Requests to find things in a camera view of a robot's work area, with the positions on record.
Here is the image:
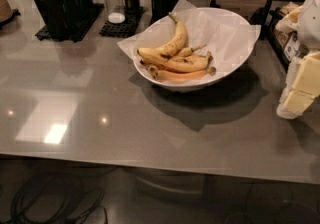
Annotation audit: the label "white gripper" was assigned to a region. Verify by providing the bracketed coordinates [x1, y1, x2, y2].
[276, 0, 320, 119]

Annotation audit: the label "long spotted yellow banana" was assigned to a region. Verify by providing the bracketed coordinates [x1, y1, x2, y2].
[137, 48, 212, 73]

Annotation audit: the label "white bowl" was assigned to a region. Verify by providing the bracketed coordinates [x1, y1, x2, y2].
[132, 7, 261, 92]

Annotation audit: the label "small middle yellow banana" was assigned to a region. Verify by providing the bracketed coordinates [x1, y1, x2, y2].
[176, 45, 205, 57]

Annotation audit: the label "top curved yellow banana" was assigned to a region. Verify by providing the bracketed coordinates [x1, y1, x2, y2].
[157, 13, 187, 56]

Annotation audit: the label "bottom orange yellow banana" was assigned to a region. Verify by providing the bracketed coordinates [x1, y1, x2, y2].
[147, 65, 216, 83]

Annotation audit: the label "white paper liner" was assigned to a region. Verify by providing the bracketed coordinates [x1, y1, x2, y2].
[118, 0, 261, 92]

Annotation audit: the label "black rubber mat centre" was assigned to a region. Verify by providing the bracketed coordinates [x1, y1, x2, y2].
[99, 7, 144, 38]

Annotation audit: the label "black rubber mat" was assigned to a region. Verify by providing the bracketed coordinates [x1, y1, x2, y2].
[99, 7, 144, 38]
[35, 3, 104, 42]

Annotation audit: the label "black cup of white cutlery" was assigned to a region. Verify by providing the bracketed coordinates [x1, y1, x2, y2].
[26, 0, 80, 41]

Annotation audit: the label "black rubber mat left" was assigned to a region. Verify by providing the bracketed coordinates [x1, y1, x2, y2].
[35, 3, 104, 42]

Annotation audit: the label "stack of brown cups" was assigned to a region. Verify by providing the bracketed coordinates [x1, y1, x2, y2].
[0, 0, 20, 29]

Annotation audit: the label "black cables under table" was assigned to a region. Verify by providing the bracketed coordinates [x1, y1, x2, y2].
[0, 167, 111, 224]

